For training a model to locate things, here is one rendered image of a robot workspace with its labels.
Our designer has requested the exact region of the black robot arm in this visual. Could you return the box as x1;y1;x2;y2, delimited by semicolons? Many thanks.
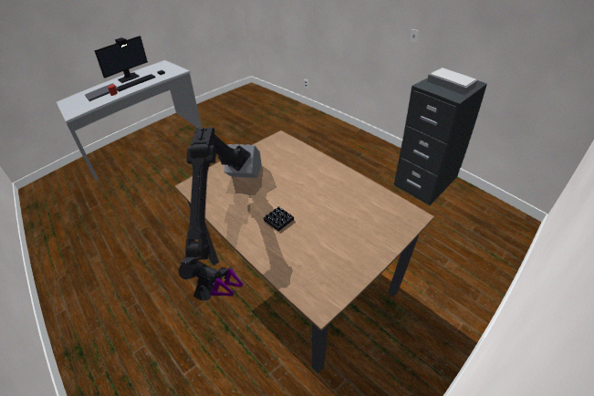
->
179;128;251;300

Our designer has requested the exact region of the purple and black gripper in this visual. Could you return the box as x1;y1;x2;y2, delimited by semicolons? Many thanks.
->
199;265;243;297

